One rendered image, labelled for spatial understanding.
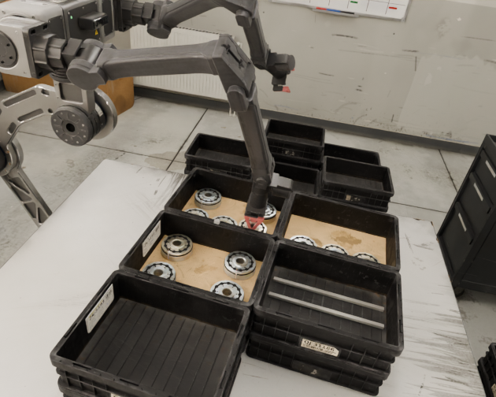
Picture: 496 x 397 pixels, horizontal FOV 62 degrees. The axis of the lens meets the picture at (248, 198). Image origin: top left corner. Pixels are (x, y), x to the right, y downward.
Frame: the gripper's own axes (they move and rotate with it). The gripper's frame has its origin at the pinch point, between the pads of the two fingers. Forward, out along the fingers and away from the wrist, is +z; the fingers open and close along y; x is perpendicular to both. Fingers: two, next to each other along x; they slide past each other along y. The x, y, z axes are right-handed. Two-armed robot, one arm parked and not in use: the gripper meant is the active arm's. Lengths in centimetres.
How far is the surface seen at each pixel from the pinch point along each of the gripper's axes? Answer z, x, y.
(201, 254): 7.3, 14.6, -12.4
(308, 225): 4.5, -20.7, 13.5
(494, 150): -9, -115, 100
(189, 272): 7.8, 16.0, -21.7
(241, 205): 5.7, 6.1, 18.1
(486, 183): 8, -118, 94
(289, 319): -3.1, -15.3, -40.5
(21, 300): 24, 66, -34
